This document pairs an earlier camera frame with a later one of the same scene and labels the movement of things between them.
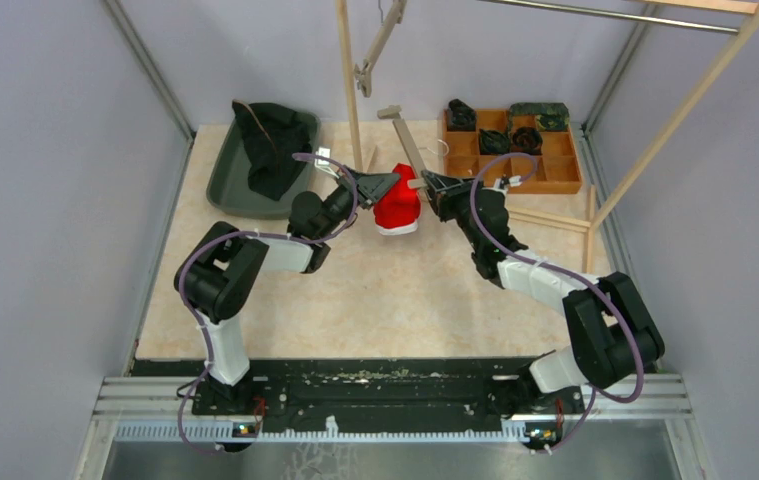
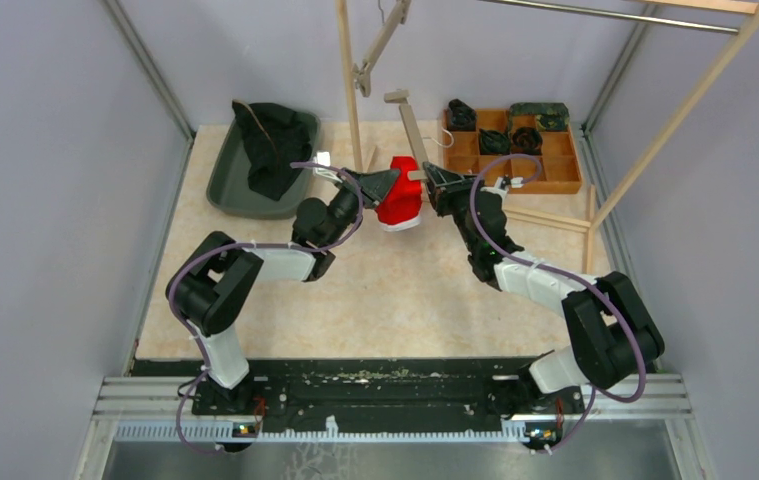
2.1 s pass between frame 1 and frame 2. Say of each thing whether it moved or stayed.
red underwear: stayed
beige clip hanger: moved
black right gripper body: stayed
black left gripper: stayed
